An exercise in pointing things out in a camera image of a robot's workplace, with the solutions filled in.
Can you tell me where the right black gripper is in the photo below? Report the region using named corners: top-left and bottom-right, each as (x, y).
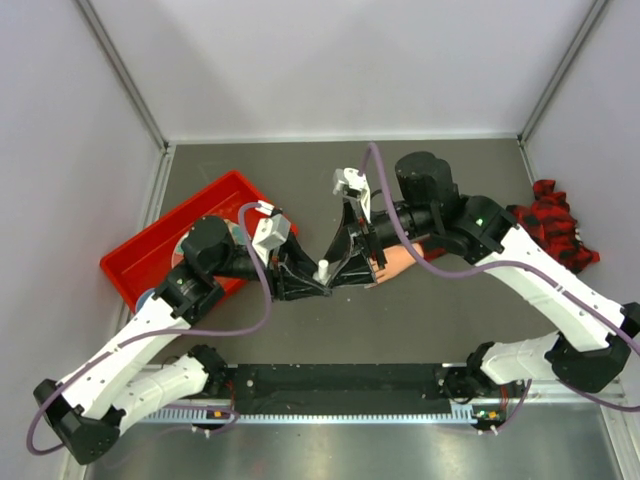
top-left (324, 197), bottom-right (436, 290)

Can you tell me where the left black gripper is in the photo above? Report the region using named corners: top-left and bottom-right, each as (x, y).
top-left (211, 231), bottom-right (332, 302)

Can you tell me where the white nail polish brush cap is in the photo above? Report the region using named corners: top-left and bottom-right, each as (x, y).
top-left (314, 259), bottom-right (330, 280)

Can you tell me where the clear nail polish bottle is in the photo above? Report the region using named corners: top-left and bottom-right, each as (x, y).
top-left (314, 277), bottom-right (330, 290)

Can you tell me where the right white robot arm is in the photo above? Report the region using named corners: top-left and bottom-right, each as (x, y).
top-left (317, 152), bottom-right (639, 397)

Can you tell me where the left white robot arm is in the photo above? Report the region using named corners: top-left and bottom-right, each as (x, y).
top-left (33, 213), bottom-right (331, 465)

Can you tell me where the mannequin hand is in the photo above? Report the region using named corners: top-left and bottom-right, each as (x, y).
top-left (367, 243), bottom-right (424, 288)

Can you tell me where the red and teal plate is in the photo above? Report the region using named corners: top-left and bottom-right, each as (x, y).
top-left (170, 219), bottom-right (246, 268)

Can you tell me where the blue plastic cup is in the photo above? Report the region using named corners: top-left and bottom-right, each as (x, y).
top-left (134, 289), bottom-right (154, 313)

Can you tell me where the red plastic tray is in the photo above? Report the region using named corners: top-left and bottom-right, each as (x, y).
top-left (100, 170), bottom-right (268, 312)

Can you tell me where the red plaid shirt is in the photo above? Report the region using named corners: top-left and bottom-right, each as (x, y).
top-left (506, 179), bottom-right (600, 274)

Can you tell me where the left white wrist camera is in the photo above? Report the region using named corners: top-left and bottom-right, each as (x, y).
top-left (251, 201), bottom-right (291, 265)

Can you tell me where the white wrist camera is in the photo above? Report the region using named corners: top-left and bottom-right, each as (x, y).
top-left (251, 201), bottom-right (291, 265)
top-left (332, 167), bottom-right (371, 221)

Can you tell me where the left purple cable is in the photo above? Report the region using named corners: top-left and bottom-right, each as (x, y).
top-left (25, 202), bottom-right (275, 457)

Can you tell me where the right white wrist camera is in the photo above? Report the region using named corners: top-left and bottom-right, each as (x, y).
top-left (332, 167), bottom-right (371, 221)

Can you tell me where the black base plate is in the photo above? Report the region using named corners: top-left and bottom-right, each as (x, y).
top-left (229, 364), bottom-right (450, 414)

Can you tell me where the slotted cable duct rail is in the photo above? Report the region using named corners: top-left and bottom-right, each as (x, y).
top-left (134, 399), bottom-right (531, 426)

